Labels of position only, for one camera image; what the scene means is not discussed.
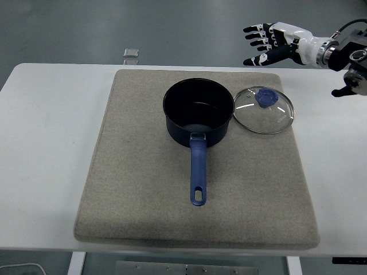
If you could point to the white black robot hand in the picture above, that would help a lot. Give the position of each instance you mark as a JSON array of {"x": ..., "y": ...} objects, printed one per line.
[{"x": 304, "y": 43}]

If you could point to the glass lid with blue knob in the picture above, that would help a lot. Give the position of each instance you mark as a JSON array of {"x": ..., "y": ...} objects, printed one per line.
[{"x": 265, "y": 114}]

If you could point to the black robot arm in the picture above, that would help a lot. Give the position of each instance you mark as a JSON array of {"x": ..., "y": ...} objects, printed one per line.
[{"x": 349, "y": 47}]

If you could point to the dark blue saucepan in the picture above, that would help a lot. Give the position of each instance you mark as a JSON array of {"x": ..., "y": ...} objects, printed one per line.
[{"x": 198, "y": 160}]

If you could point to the beige fabric mat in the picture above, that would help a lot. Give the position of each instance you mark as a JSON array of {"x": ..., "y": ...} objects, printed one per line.
[{"x": 143, "y": 177}]

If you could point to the black table control panel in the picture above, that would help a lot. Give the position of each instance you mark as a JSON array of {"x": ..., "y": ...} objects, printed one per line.
[{"x": 349, "y": 260}]

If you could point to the white table leg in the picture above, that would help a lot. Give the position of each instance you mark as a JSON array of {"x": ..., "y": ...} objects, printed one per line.
[
  {"x": 76, "y": 265},
  {"x": 294, "y": 266}
]

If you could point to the grey metal plate with screws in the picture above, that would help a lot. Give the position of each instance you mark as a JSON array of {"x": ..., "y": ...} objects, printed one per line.
[{"x": 186, "y": 269}]

